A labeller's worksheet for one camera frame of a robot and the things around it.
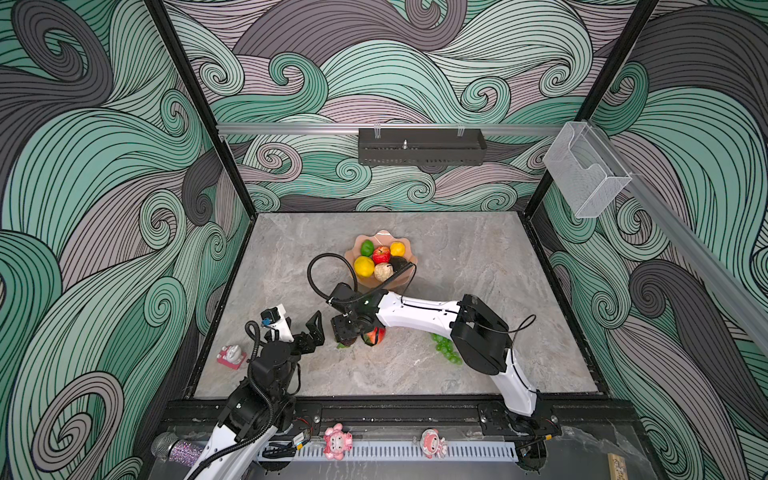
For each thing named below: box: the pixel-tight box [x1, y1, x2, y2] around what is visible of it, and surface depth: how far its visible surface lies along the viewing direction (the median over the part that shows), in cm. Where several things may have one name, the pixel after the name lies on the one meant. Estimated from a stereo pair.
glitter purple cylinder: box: [166, 439, 205, 467], surface depth 67 cm
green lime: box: [360, 239, 375, 257], surface depth 104 cm
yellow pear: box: [389, 242, 405, 257], surface depth 103 cm
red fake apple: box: [372, 245, 391, 265], surface depth 102 cm
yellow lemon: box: [353, 255, 375, 278], surface depth 98 cm
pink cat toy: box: [323, 423, 353, 461], surface depth 69 cm
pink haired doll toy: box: [420, 427, 448, 459], surface depth 69 cm
